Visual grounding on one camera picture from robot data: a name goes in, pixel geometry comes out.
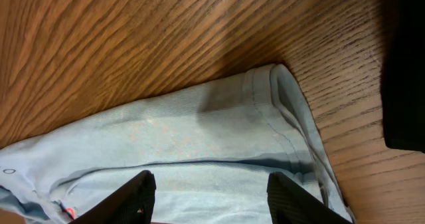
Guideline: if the light blue printed t-shirt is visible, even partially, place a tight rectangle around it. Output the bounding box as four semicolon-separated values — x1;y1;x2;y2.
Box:
1;64;355;223

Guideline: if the black garment at right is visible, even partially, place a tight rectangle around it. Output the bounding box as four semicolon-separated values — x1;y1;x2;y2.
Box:
381;0;424;152

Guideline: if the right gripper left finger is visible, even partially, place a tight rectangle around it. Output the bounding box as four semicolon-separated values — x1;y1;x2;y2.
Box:
70;170;156;224

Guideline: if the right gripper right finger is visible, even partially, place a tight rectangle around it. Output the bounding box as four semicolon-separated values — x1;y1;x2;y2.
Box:
267;172;350;224

